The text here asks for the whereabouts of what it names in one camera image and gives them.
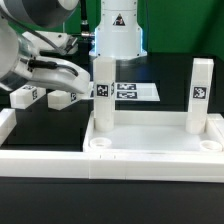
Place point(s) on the white desk tabletop tray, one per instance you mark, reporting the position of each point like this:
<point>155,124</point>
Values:
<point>151,132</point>

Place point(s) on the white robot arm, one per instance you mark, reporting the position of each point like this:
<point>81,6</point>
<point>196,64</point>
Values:
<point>118,35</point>

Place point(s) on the fiducial marker sheet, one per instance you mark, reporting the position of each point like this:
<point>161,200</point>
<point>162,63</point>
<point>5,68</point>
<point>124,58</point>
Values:
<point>135,91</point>

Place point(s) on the white U-shaped fence frame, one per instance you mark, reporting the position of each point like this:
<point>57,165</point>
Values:
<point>206,166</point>

